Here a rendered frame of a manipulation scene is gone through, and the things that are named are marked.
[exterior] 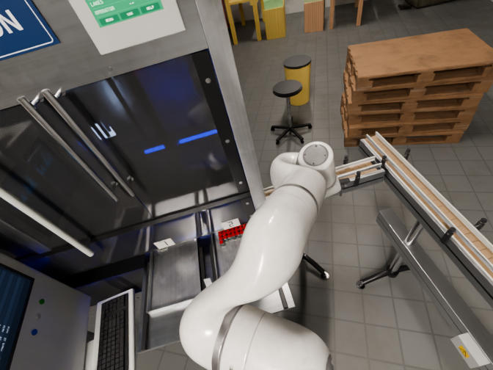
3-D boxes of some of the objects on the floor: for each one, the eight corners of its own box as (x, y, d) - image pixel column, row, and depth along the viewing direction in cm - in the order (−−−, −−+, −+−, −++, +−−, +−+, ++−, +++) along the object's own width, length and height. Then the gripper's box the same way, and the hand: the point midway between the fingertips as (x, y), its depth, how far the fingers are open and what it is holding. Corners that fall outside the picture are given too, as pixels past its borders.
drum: (310, 106, 352) (310, 65, 310) (285, 107, 362) (281, 68, 320) (312, 92, 375) (312, 53, 332) (287, 94, 385) (285, 56, 343)
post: (275, 280, 201) (157, -129, 47) (282, 278, 201) (187, -138, 47) (278, 288, 196) (155, -136, 43) (285, 285, 196) (188, -145, 43)
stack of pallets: (438, 100, 306) (469, 26, 245) (463, 142, 255) (510, 61, 195) (338, 109, 335) (344, 43, 275) (343, 147, 285) (351, 78, 224)
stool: (312, 119, 332) (312, 71, 285) (312, 144, 299) (312, 95, 252) (272, 121, 346) (265, 77, 299) (268, 145, 313) (260, 100, 266)
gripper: (298, 201, 73) (307, 216, 88) (356, 177, 70) (355, 197, 85) (290, 180, 77) (299, 198, 92) (343, 156, 73) (345, 178, 88)
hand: (326, 197), depth 87 cm, fingers open, 8 cm apart
